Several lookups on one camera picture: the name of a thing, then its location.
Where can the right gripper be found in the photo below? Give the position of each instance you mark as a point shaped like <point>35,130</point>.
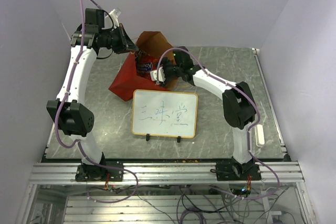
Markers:
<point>165,63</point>

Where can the small whiteboard with stand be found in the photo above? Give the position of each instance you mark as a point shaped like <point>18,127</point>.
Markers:
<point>164,113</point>

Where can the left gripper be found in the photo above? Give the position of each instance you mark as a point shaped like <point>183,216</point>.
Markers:
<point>126,43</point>

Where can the white eraser block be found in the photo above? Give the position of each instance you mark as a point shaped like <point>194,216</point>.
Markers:
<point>259,135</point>

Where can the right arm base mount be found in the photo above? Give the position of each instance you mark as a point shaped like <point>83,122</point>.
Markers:
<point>228,171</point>

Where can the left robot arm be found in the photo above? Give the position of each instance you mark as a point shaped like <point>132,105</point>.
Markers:
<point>73,121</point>

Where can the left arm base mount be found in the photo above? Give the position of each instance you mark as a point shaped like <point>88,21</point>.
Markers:
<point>93,173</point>

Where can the aluminium rail frame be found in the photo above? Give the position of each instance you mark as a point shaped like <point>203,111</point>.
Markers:
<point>63,174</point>

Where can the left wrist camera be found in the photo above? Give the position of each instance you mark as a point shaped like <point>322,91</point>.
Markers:
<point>115,13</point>

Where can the red chips bag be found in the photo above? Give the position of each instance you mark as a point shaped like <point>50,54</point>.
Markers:
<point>145,63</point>

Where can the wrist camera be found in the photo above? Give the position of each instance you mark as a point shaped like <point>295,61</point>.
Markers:
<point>115,13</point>
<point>158,75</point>

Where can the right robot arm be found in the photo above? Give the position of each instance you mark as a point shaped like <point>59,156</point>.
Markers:
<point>239,108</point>

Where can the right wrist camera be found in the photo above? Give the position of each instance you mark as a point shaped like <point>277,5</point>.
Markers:
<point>158,75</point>

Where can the red paper bag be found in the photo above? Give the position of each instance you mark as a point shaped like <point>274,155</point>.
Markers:
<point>135,71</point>

